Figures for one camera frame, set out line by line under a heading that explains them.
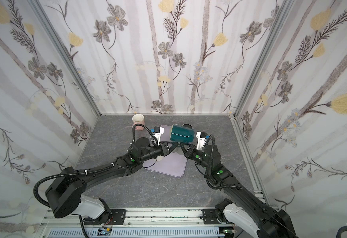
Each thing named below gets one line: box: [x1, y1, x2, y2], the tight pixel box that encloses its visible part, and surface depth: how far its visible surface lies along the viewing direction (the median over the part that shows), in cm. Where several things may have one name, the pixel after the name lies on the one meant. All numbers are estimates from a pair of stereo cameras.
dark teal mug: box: [170, 123, 196, 144], surface depth 70 cm
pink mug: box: [131, 113, 145, 131], surface depth 107 cm
